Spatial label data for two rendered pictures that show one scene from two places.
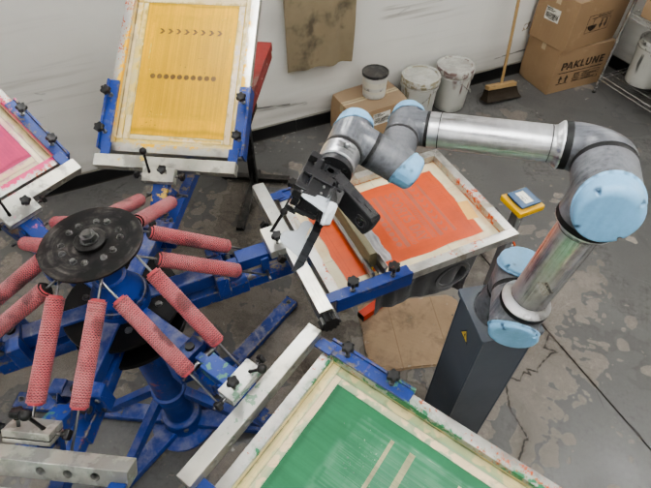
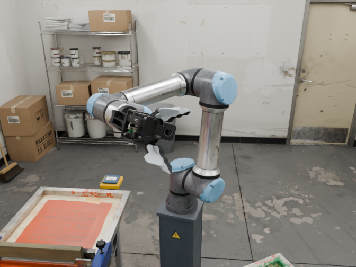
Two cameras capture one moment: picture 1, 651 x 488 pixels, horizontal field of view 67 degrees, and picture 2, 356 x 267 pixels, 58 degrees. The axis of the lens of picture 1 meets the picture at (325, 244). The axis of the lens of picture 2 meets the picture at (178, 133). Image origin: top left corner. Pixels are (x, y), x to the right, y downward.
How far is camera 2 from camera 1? 0.72 m
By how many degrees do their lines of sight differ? 55
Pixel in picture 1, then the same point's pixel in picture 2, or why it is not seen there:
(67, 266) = not seen: outside the picture
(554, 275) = (217, 139)
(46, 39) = not seen: outside the picture
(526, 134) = (167, 82)
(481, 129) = (150, 87)
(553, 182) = not seen: hidden behind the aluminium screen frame
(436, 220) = (83, 215)
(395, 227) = (65, 235)
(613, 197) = (227, 78)
